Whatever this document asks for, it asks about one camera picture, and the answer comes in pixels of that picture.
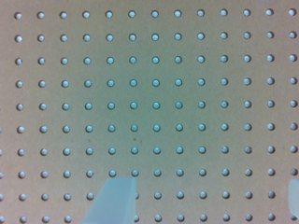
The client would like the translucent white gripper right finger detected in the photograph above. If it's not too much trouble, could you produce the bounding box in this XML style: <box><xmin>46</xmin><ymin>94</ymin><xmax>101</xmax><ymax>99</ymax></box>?
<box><xmin>288</xmin><ymin>179</ymin><xmax>299</xmax><ymax>217</ymax></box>

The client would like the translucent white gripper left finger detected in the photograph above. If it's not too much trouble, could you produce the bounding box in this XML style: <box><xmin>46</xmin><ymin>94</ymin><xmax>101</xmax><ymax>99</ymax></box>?
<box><xmin>82</xmin><ymin>177</ymin><xmax>136</xmax><ymax>224</ymax></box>

